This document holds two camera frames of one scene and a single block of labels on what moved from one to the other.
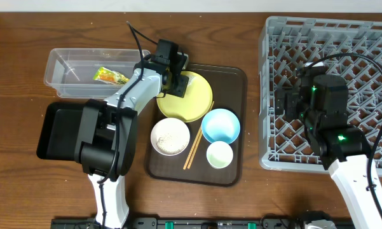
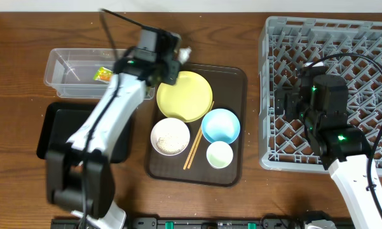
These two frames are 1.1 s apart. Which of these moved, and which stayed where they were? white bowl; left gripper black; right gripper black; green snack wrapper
Moved: left gripper black
Stayed: white bowl; right gripper black; green snack wrapper
